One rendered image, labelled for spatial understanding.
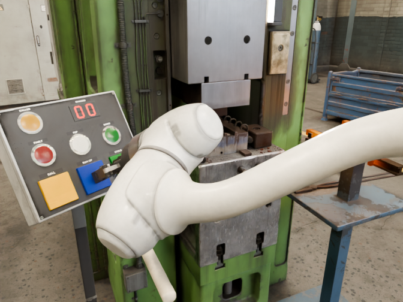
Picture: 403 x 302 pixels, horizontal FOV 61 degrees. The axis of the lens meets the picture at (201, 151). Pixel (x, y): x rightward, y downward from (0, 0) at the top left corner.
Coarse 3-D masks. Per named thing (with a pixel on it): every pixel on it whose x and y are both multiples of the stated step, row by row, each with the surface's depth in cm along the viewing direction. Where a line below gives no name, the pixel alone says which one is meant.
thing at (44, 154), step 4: (40, 148) 83; (44, 148) 84; (48, 148) 84; (36, 152) 82; (40, 152) 83; (44, 152) 83; (48, 152) 84; (52, 152) 85; (36, 156) 82; (40, 156) 82; (44, 156) 83; (48, 156) 84; (52, 156) 84; (40, 160) 82; (44, 160) 83; (48, 160) 83
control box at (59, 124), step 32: (96, 96) 98; (0, 128) 79; (64, 128) 89; (96, 128) 95; (128, 128) 102; (32, 160) 81; (64, 160) 86; (96, 160) 92; (32, 192) 79; (96, 192) 90; (32, 224) 82
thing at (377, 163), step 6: (306, 132) 140; (312, 132) 136; (318, 132) 135; (372, 162) 111; (378, 162) 110; (384, 162) 107; (390, 162) 106; (396, 162) 106; (384, 168) 108; (390, 168) 106; (396, 168) 105; (396, 174) 104
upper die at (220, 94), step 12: (180, 84) 135; (192, 84) 124; (204, 84) 117; (216, 84) 119; (228, 84) 121; (240, 84) 123; (180, 96) 137; (192, 96) 126; (204, 96) 119; (216, 96) 121; (228, 96) 123; (240, 96) 125
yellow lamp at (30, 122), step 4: (24, 116) 82; (28, 116) 83; (32, 116) 84; (20, 120) 82; (24, 120) 82; (28, 120) 83; (32, 120) 83; (36, 120) 84; (24, 124) 82; (28, 124) 82; (32, 124) 83; (36, 124) 84; (24, 128) 82; (28, 128) 82; (32, 128) 83; (36, 128) 84
